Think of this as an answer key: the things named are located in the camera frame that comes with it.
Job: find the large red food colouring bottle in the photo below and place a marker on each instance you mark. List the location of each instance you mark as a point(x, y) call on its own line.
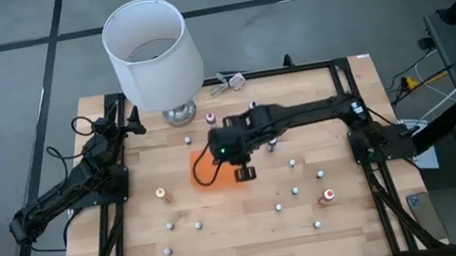
point(327, 195)

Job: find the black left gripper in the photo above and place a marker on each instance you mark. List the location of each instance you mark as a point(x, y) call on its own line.
point(106, 131)

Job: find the small black mount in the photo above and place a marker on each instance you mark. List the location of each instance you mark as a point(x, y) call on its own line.
point(288, 61)

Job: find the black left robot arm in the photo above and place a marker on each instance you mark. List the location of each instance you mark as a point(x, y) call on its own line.
point(48, 202)

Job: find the clear crumpled plastic wrapper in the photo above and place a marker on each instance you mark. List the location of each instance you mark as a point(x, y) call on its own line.
point(237, 81)

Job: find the large blue food colouring bottle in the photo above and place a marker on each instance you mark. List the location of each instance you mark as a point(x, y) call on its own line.
point(253, 104)

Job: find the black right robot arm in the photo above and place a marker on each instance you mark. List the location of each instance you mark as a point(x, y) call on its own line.
point(309, 109)

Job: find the white shade silver table lamp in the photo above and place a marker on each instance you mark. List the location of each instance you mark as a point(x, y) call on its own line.
point(153, 80)

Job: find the orange translucent plastic bin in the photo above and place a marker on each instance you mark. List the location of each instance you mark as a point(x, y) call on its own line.
point(201, 161)

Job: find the yellow plug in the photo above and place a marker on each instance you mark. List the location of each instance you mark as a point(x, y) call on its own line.
point(411, 82)

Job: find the small white-capped dropper bottle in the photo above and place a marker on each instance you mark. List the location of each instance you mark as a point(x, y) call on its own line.
point(170, 226)
point(168, 251)
point(292, 163)
point(320, 174)
point(317, 224)
point(188, 140)
point(295, 190)

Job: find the dark smartphone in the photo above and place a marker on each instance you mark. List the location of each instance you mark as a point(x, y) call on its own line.
point(427, 215)

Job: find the large yellow food colouring bottle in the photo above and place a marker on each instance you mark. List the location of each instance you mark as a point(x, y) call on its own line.
point(162, 193)

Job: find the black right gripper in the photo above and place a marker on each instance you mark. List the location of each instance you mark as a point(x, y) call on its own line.
point(223, 140)

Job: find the large pink food colouring bottle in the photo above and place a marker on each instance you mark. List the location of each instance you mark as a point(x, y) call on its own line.
point(210, 118)

